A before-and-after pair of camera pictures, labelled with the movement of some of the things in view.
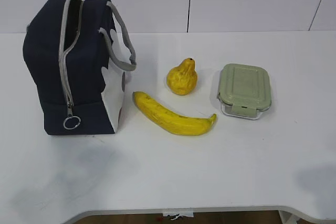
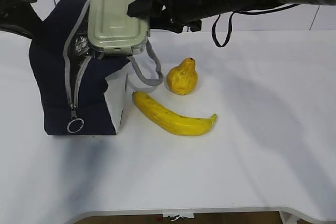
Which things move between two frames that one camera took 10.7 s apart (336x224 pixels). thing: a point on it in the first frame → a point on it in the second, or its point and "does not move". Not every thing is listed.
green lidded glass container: x=244 y=91 → x=111 y=30
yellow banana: x=160 y=116 does not move
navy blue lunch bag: x=80 y=52 does not move
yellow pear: x=182 y=79 does not move
